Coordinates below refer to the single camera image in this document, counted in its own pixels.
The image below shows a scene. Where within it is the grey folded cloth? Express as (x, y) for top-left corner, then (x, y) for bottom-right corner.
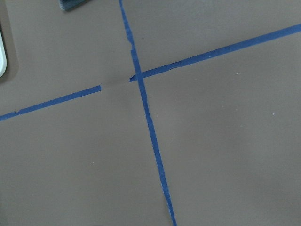
(58, 0), (88, 11)

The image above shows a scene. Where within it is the cream bear tray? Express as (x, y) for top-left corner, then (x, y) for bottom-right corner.
(0, 33), (7, 77)

